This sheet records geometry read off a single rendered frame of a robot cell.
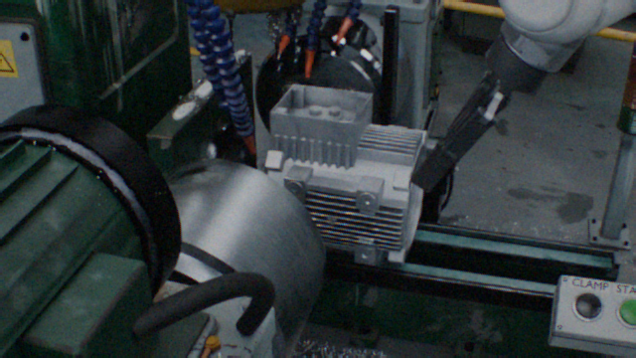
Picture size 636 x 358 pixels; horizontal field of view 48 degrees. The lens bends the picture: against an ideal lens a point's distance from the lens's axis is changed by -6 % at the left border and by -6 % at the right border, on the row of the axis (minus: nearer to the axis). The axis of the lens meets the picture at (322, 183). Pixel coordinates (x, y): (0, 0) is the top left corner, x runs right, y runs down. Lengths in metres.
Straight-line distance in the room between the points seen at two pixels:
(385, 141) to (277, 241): 0.29
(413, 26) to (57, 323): 1.11
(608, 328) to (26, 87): 0.78
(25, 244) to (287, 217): 0.43
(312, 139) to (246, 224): 0.26
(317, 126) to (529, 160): 0.75
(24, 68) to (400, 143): 0.52
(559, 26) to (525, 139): 1.11
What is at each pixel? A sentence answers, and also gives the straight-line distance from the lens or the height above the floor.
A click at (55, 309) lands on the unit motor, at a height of 1.32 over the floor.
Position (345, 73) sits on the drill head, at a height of 1.10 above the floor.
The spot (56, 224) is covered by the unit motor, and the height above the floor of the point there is 1.33.
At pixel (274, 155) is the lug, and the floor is 1.09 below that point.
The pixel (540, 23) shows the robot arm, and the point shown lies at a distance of 0.66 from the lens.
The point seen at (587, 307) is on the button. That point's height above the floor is 1.07.
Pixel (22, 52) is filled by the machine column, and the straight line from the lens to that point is 1.02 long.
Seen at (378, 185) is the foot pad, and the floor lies 1.07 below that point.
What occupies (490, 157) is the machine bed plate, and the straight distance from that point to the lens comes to 1.67.
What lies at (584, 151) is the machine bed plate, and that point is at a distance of 1.76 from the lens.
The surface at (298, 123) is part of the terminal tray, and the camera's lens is 1.03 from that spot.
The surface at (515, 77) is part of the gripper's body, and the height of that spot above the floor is 1.26.
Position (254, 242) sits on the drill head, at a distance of 0.79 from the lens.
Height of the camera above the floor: 1.60
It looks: 31 degrees down
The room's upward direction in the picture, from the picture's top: straight up
